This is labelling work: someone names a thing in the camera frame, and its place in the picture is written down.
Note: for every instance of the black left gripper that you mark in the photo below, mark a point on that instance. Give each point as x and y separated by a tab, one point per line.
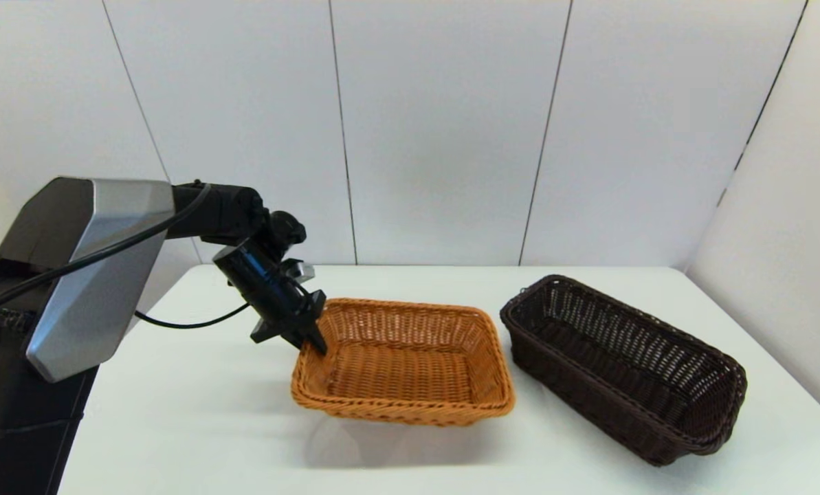
262	285

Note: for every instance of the orange wicker basket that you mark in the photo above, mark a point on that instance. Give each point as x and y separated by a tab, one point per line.
403	371

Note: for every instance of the dark brown wicker basket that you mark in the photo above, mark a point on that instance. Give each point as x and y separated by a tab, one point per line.
616	364

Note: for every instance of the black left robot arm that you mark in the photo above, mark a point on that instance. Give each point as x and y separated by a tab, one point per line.
93	275

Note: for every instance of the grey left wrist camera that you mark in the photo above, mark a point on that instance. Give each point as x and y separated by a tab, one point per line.
298	271

